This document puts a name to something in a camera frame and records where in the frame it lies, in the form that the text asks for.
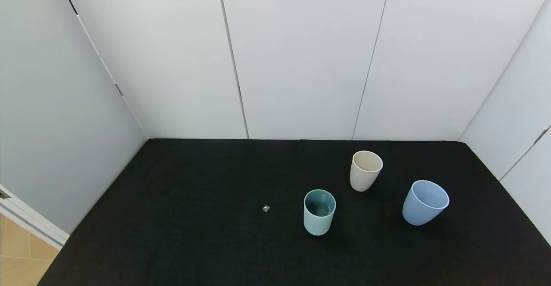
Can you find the light teal plastic cup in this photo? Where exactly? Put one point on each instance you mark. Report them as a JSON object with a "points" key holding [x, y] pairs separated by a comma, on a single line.
{"points": [[319, 221]]}

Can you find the light blue plastic cup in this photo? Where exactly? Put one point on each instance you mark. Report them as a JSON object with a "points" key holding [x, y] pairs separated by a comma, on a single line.
{"points": [[422, 210]]}

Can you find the beige plastic cup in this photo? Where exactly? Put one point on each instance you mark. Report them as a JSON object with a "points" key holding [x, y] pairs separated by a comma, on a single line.
{"points": [[363, 178]]}

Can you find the black table cloth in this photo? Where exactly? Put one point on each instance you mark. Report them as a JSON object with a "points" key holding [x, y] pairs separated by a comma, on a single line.
{"points": [[193, 243]]}

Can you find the white baseboard strip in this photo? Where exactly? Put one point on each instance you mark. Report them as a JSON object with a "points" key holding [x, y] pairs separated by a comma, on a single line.
{"points": [[30, 221]]}

